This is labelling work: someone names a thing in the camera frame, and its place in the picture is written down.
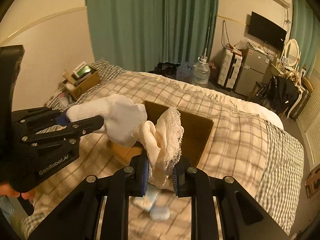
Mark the white louvered wardrobe doors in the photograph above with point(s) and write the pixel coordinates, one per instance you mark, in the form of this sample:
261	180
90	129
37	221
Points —
309	123

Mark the person's left hand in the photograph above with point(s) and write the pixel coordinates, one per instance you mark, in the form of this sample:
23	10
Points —
7	190

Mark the black wall television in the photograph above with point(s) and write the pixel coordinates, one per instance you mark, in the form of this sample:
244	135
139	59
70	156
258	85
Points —
267	31

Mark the cream lace cloth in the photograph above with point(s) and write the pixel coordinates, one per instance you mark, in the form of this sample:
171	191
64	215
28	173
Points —
162	142

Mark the green curtain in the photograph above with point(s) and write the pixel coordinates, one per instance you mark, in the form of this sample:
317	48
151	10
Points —
138	34
305	30

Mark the green curtain at right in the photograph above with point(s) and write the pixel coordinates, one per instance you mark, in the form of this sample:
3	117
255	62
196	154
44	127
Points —
305	30

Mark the white suitcase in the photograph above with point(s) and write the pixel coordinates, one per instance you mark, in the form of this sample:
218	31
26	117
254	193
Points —
230	67

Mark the black jacket on chair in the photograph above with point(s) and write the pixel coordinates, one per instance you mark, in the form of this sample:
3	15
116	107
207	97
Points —
279	95

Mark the white sock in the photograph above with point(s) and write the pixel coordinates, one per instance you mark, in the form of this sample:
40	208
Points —
120	114

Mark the black bag on floor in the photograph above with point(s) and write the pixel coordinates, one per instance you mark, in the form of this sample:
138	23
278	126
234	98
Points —
166	69

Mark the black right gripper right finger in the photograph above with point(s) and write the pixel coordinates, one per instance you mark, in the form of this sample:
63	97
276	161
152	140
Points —
222	208

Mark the large clear water jug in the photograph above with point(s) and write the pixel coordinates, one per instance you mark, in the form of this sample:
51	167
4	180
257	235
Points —
201	71

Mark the white earbuds case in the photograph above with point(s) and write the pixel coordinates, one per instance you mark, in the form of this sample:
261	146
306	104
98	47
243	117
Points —
160	213

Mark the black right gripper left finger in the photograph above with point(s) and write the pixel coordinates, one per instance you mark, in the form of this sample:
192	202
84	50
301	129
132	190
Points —
98	208

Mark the grey mini fridge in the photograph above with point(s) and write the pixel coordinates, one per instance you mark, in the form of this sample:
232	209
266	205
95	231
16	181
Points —
252	70

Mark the small cardboard box with items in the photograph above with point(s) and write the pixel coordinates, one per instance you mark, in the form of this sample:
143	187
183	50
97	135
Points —
80	80

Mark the clear plastic bottle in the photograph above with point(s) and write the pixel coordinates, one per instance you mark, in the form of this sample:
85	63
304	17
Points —
63	101

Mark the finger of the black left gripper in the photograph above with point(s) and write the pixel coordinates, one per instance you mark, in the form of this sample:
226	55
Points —
58	117
56	129

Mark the plaid bed blanket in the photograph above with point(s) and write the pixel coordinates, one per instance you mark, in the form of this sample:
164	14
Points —
267	161

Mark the white oval vanity mirror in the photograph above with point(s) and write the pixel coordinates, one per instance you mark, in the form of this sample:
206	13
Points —
291	53

